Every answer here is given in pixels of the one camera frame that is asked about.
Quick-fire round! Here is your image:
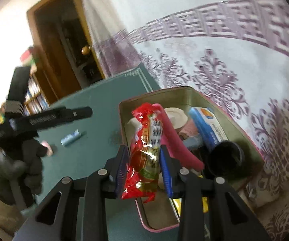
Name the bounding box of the red cardboard box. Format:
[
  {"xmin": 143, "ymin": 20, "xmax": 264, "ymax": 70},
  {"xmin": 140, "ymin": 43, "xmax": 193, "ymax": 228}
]
[{"xmin": 20, "ymin": 50, "xmax": 33, "ymax": 61}]

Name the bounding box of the pink hair clip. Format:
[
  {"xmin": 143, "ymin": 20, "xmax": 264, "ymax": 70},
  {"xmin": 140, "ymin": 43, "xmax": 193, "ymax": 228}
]
[{"xmin": 157, "ymin": 104, "xmax": 205, "ymax": 171}]

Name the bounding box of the white purple patterned curtain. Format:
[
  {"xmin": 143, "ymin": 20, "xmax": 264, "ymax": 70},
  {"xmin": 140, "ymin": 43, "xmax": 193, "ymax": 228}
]
[{"xmin": 77, "ymin": 0, "xmax": 289, "ymax": 241}]

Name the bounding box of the green covered desktop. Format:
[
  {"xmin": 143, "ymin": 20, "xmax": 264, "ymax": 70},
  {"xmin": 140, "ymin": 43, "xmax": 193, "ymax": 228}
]
[{"xmin": 21, "ymin": 65, "xmax": 185, "ymax": 241}]

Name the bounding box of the person's left hand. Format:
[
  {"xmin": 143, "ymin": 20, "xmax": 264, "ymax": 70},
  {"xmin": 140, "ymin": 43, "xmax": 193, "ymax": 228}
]
[{"xmin": 0, "ymin": 137, "xmax": 48, "ymax": 206}]

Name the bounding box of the pink cookie tin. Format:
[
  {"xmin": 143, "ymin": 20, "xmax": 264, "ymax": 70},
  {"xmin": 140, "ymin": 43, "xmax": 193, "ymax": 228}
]
[{"xmin": 118, "ymin": 86, "xmax": 265, "ymax": 233}]

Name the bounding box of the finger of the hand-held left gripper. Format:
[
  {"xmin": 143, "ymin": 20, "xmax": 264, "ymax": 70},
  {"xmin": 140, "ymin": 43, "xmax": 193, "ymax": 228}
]
[{"xmin": 64, "ymin": 107, "xmax": 93, "ymax": 119}]

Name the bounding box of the black hair dryer nozzle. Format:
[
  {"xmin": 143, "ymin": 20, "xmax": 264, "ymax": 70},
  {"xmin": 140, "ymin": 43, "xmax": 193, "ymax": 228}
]
[{"xmin": 207, "ymin": 141, "xmax": 245, "ymax": 179}]

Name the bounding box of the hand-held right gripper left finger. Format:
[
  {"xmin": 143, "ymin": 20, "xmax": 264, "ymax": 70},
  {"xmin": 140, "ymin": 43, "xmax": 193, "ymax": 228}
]
[{"xmin": 11, "ymin": 144, "xmax": 131, "ymax": 241}]

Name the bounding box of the yellow-green medicine box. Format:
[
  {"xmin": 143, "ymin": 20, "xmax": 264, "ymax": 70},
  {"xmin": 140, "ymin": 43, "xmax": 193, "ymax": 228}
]
[{"xmin": 173, "ymin": 197, "xmax": 209, "ymax": 214}]

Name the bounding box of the wooden door frame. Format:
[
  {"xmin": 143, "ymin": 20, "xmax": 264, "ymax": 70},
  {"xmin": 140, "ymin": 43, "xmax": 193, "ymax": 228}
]
[{"xmin": 26, "ymin": 0, "xmax": 82, "ymax": 103}]

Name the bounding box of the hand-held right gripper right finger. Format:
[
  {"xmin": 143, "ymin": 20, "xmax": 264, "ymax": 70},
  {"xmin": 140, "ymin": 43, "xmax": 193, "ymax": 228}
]
[{"xmin": 159, "ymin": 144, "xmax": 271, "ymax": 241}]

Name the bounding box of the wooden door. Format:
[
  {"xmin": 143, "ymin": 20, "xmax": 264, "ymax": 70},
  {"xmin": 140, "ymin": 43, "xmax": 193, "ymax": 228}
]
[{"xmin": 69, "ymin": 0, "xmax": 107, "ymax": 79}]

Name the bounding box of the red snack packet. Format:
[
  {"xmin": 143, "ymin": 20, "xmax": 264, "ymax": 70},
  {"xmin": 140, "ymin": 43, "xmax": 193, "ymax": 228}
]
[{"xmin": 121, "ymin": 103, "xmax": 165, "ymax": 204}]

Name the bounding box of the blue white carton box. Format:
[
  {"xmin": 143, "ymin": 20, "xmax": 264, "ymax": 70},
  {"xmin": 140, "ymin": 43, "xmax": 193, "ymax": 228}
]
[{"xmin": 188, "ymin": 107, "xmax": 229, "ymax": 147}]

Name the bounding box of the white plastic lid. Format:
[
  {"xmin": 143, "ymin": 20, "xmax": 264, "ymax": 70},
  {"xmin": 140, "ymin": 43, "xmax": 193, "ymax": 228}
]
[{"xmin": 164, "ymin": 107, "xmax": 189, "ymax": 129}]

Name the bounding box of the pink hair roller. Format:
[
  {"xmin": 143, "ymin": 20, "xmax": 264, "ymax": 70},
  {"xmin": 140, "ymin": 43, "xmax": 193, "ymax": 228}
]
[
  {"xmin": 179, "ymin": 119, "xmax": 200, "ymax": 141},
  {"xmin": 41, "ymin": 142, "xmax": 54, "ymax": 156}
]

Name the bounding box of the wooden bookshelf with books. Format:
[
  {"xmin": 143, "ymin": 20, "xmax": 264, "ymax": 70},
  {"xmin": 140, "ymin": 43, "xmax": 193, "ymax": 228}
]
[{"xmin": 0, "ymin": 75, "xmax": 50, "ymax": 156}]

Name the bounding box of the light blue tube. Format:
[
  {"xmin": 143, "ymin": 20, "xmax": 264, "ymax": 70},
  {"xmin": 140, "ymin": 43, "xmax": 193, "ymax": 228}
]
[{"xmin": 60, "ymin": 130, "xmax": 81, "ymax": 147}]

